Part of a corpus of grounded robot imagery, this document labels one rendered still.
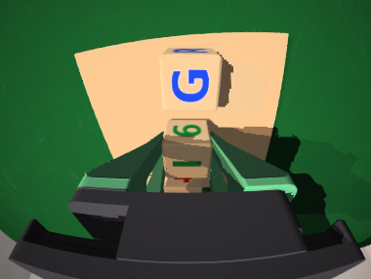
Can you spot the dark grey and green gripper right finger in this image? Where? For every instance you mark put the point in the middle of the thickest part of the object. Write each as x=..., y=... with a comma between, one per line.
x=244, y=171

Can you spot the beige letter block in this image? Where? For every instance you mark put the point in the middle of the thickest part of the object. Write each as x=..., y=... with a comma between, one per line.
x=187, y=149
x=190, y=79
x=183, y=185

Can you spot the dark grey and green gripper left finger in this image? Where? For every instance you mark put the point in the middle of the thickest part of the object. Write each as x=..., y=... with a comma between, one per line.
x=131, y=170

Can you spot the peach flat mat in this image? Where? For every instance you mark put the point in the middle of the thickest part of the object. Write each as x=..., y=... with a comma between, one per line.
x=123, y=85

